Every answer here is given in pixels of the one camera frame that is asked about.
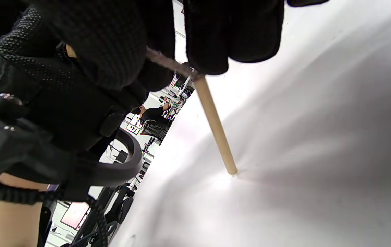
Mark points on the person's left hand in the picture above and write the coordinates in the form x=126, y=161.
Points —
x=68, y=103

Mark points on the person's right hand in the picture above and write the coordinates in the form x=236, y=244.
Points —
x=113, y=34

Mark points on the wooden lacing needle stick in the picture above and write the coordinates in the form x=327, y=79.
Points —
x=216, y=127

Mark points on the person's left forearm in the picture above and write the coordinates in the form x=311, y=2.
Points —
x=7, y=219

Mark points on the black and white tracking controller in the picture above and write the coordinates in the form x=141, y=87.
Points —
x=126, y=164

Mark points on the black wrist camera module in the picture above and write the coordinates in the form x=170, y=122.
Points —
x=17, y=147

